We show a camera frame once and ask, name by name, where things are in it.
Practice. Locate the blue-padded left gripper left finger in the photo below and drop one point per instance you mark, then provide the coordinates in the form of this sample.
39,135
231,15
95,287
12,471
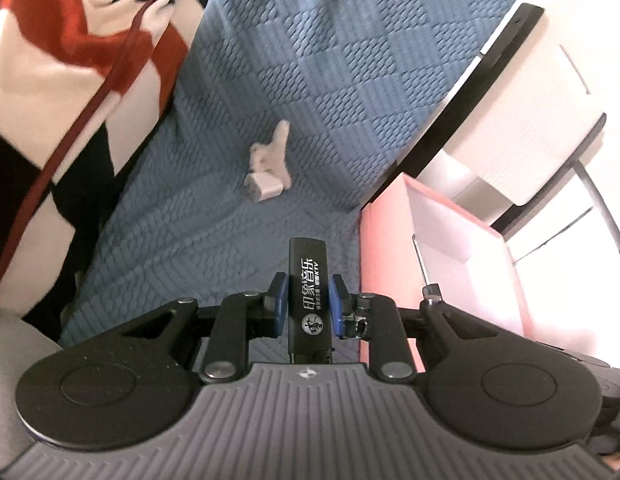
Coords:
239,319

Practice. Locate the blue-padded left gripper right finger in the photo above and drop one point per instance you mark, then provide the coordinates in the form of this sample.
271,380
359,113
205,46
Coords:
376,320

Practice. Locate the black lighter with print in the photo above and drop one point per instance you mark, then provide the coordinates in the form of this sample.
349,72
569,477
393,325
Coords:
310,340

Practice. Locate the yellow black screwdriver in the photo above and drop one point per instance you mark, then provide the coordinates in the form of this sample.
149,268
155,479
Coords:
431,290

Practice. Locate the pink open cardboard box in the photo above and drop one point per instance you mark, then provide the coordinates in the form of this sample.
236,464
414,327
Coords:
469,260

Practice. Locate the white USB charger plug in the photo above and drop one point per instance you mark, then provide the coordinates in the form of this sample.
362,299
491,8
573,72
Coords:
261,186

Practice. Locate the beige folding chair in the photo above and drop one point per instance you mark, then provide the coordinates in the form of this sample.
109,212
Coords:
516,128

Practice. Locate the blue textured sofa cover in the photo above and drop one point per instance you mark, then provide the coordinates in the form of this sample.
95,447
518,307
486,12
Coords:
355,79

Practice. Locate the red white black blanket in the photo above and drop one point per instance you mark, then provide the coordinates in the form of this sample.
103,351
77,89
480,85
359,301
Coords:
82,85

